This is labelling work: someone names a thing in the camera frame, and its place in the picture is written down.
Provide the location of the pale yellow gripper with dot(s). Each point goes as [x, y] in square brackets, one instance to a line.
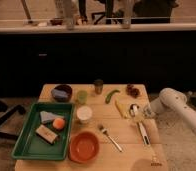
[141, 115]

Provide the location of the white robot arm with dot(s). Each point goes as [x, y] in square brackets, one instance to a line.
[168, 99]

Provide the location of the red bowl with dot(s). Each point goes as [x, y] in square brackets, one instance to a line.
[84, 147]

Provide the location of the dark brown bowl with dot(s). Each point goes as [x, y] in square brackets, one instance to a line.
[67, 89]

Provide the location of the blue sponge in bowl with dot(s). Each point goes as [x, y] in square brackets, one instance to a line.
[59, 94]

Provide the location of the yellow banana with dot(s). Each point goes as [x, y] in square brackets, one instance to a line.
[121, 109]

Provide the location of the green pepper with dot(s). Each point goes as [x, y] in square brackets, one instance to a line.
[109, 96]

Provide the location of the silver fork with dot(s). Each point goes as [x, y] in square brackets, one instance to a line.
[104, 131]

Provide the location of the metal cup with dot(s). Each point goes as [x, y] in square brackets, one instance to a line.
[98, 85]

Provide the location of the white cup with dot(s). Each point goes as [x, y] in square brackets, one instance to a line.
[84, 114]

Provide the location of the green cup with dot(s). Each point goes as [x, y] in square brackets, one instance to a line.
[81, 97]

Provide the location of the orange ball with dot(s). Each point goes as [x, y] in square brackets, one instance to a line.
[59, 123]

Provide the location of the blue wedge block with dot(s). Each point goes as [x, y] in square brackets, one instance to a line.
[47, 117]

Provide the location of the wooden block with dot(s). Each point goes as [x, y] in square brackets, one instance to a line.
[47, 134]

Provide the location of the green plastic tray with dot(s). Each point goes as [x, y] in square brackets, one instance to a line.
[41, 141]

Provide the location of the black office chair base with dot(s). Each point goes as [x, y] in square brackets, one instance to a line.
[7, 112]

